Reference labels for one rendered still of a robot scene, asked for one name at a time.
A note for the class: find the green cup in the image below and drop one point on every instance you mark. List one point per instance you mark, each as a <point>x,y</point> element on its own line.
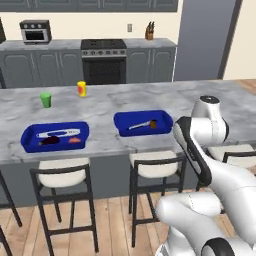
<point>46,100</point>

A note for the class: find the black appliance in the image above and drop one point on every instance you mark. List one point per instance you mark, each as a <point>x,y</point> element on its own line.
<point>2,31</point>

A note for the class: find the black and silver stove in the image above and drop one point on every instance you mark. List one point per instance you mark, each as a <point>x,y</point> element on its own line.
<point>104,66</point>

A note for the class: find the grey fridge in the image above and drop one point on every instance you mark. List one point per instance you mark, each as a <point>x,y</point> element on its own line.
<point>203,40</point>

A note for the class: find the small orange food piece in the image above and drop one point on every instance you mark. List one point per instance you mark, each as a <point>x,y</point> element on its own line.
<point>74,140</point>

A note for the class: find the grey wall socket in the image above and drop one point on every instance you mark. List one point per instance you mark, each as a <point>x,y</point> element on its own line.
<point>129,27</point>

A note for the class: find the wooden knife block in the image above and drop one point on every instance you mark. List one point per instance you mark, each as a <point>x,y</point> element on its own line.
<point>149,33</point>

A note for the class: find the blue tray with long fish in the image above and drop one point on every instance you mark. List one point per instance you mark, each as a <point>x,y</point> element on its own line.
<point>30,146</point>

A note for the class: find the grey wall cupboards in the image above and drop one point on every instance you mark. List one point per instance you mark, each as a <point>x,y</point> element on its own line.
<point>90,4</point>

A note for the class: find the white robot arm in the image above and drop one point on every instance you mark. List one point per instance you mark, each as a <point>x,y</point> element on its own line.
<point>233,186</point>

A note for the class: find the blue tray with drumstick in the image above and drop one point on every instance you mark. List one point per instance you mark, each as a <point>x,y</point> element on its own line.
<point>140,131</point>

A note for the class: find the grey base cupboards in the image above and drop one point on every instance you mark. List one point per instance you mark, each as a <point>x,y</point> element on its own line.
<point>40,68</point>
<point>150,65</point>

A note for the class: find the yellow and red can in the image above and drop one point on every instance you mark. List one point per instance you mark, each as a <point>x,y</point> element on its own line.
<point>82,89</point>

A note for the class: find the grey toaster oven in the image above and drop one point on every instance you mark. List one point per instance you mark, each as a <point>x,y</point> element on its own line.
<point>35,31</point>

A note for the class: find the dark purple eggplant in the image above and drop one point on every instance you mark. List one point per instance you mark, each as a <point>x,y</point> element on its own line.
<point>50,140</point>

